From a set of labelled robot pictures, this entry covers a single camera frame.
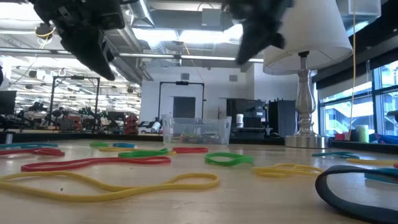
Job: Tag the black monitor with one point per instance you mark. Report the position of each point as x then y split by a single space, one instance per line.
7 102

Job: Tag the blue rubber band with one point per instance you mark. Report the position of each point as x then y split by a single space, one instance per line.
123 145
31 145
382 177

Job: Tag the dark shelf unit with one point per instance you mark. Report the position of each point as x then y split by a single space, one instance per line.
245 112

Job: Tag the silver ventilation duct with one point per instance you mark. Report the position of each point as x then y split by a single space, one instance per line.
143 12

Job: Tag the blue bag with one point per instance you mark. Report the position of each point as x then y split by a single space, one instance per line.
384 138

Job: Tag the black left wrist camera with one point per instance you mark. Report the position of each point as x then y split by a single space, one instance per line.
115 20

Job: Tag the long ceiling light tube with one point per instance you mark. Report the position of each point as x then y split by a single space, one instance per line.
202 58

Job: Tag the black aluminium frame rail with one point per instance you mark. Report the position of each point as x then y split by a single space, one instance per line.
77 137

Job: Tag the green rubber band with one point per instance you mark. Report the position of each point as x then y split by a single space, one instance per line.
99 144
140 153
239 160

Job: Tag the clear plastic bin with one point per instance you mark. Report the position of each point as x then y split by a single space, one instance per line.
199 127

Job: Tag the yellow rubber band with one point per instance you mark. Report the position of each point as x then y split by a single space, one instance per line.
267 172
112 149
118 194
373 161

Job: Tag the white canister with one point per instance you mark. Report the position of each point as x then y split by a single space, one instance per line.
239 120

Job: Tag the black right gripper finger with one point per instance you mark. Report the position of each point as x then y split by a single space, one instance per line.
277 40
255 34

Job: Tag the black metal frame rig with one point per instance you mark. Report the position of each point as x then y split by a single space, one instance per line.
74 77
182 83

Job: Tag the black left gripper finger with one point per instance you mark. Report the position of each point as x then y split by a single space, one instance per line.
107 49
87 49

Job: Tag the pale green cylinder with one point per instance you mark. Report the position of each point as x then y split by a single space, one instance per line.
362 133

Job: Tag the small black block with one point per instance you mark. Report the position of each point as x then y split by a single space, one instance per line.
320 189

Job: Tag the red stacked object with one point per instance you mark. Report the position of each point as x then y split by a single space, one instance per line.
132 124

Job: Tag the black cabinet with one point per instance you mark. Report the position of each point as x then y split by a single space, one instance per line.
281 118

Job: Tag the white table lamp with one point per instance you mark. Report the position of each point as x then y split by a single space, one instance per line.
311 31

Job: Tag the small red box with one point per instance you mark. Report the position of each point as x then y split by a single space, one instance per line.
340 137

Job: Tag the glass window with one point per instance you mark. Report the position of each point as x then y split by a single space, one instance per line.
348 115

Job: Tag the white roll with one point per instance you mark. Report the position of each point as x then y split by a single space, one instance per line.
156 126

